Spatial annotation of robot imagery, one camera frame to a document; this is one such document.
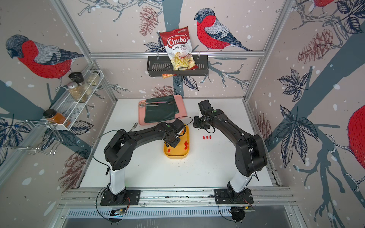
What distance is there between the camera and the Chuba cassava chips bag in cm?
83

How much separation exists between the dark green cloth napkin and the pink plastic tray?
0.04 feet

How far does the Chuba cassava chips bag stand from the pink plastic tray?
0.36m

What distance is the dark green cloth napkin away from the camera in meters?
1.09
